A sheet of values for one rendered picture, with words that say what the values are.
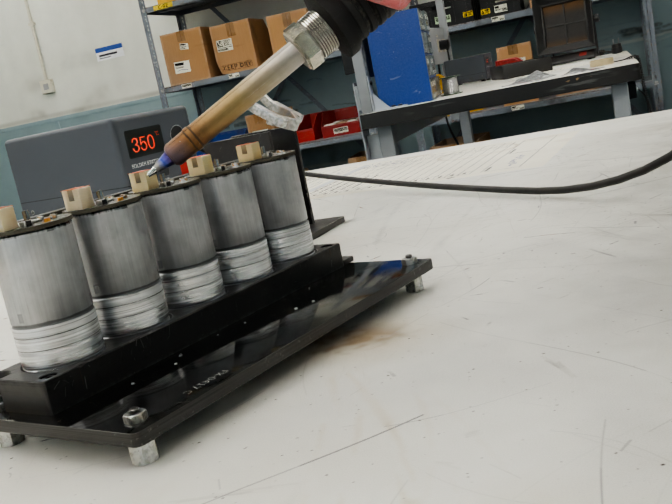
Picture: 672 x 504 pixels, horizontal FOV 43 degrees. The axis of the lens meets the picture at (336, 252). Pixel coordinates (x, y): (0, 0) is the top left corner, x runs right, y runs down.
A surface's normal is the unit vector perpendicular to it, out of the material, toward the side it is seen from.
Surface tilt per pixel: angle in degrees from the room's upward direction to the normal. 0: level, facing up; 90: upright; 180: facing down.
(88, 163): 90
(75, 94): 90
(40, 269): 90
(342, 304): 0
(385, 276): 0
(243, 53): 90
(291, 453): 0
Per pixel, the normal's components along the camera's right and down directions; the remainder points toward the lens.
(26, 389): -0.55, 0.26
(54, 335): 0.31, 0.12
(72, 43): -0.30, 0.24
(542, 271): -0.19, -0.96
